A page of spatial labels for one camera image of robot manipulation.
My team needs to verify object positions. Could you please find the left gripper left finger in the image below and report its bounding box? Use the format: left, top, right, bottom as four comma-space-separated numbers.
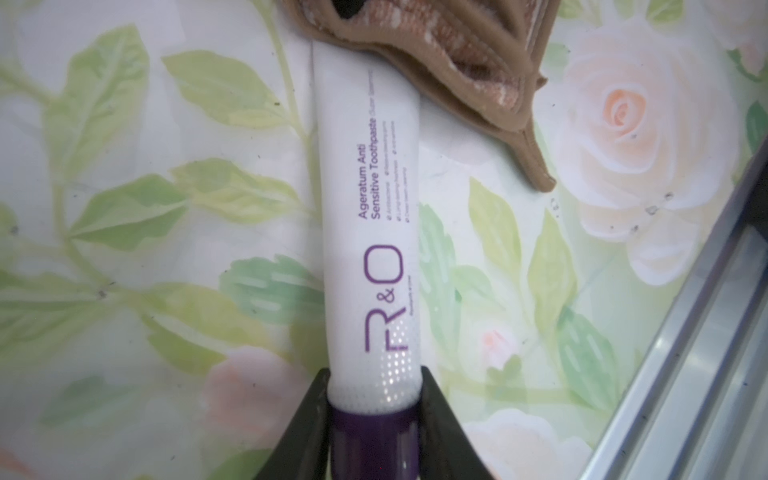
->
254, 368, 330, 480

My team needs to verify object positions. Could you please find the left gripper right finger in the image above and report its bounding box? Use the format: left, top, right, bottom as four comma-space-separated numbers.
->
418, 366, 493, 480

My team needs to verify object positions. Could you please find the purple cap toothpaste tube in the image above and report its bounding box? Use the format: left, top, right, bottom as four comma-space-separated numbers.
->
312, 41, 423, 479

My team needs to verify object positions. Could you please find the aluminium front rail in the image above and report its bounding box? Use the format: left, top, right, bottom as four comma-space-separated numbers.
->
583, 148, 767, 479

